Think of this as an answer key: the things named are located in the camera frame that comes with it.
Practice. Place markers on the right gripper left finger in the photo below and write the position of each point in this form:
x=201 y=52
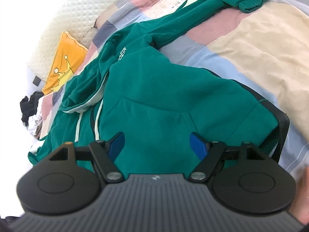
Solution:
x=71 y=178

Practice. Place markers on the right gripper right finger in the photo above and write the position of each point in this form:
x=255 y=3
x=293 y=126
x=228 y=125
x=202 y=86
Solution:
x=242 y=178

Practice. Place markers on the green hooded sweatshirt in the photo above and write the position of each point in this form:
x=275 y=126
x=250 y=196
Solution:
x=132 y=87

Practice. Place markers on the black and white clothes pile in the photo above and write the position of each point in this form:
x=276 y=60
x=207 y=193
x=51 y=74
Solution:
x=31 y=109

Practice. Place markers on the person's right hand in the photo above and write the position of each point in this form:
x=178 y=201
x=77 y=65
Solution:
x=300 y=205

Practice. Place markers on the orange crown pillow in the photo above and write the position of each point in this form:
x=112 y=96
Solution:
x=69 y=56

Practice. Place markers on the patchwork checkered bed quilt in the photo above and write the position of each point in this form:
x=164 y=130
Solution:
x=266 y=50

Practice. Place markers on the cream quilted headboard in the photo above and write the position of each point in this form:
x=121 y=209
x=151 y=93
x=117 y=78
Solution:
x=77 y=17

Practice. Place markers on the dark wall socket left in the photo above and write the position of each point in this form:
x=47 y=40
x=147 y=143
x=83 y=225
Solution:
x=36 y=81

